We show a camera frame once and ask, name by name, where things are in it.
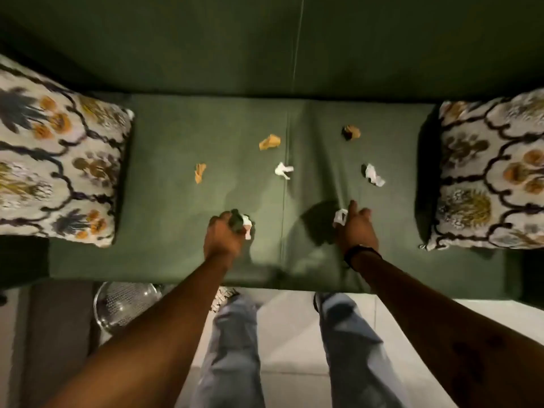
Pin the dark shoe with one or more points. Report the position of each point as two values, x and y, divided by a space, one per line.
317 300

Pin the person's right forearm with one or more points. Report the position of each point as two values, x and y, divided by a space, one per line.
446 331

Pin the black white patterned shoe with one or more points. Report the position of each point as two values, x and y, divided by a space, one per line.
222 296

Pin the light blue jeans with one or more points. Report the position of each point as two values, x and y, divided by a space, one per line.
352 356

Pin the black wristband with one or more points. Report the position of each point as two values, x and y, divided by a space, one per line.
359 249

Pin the green fabric sofa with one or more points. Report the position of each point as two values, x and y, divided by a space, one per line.
178 233

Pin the floral cushion with grey palms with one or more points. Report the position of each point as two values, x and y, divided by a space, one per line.
59 165

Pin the orange paper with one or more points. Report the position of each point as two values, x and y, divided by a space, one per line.
352 132
270 142
199 172

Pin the white paper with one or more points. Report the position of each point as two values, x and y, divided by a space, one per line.
340 217
247 224
282 170
374 175

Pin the floral patterned cushion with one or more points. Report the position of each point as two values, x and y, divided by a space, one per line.
488 174

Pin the person's right hand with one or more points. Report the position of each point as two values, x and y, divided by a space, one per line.
359 231

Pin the person's left forearm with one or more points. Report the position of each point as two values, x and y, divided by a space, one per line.
153 335

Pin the person's left hand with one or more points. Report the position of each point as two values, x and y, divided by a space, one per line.
221 240

